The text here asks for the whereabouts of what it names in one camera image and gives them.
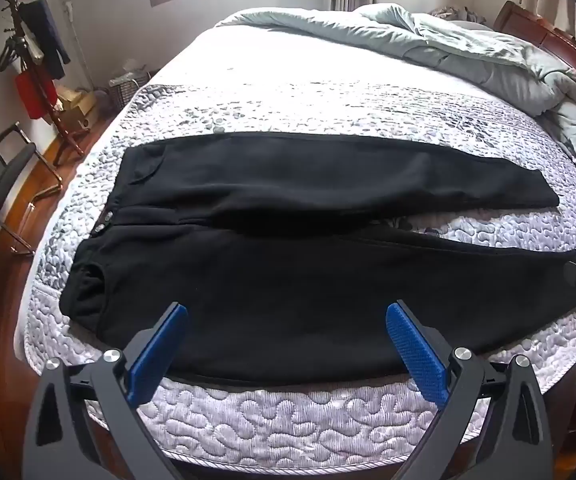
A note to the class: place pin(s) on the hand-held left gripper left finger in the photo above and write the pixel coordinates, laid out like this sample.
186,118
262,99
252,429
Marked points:
155,352

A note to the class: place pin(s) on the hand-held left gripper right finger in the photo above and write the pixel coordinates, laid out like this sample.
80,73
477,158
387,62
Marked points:
415,355

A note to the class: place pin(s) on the black pants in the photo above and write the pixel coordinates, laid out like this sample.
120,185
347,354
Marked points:
293,305

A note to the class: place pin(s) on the cardboard box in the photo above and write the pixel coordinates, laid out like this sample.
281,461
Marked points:
77,105

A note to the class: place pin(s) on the grey duvet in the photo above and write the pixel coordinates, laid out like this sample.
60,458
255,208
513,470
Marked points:
468,50

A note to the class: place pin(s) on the wooden headboard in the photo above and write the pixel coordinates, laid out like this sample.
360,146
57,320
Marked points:
533,25

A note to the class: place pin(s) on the bed with grey quilted cover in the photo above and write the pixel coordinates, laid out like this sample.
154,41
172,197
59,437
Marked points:
318,95

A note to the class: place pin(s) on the wooden coat rack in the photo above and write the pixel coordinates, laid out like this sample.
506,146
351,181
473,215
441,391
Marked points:
42,90

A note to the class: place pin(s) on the red bag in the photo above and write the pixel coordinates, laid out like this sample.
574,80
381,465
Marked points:
30,95

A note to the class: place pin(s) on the patterned pillow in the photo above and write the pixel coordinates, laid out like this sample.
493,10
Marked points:
455,13

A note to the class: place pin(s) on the dark jacket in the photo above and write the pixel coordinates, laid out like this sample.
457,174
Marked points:
47,35

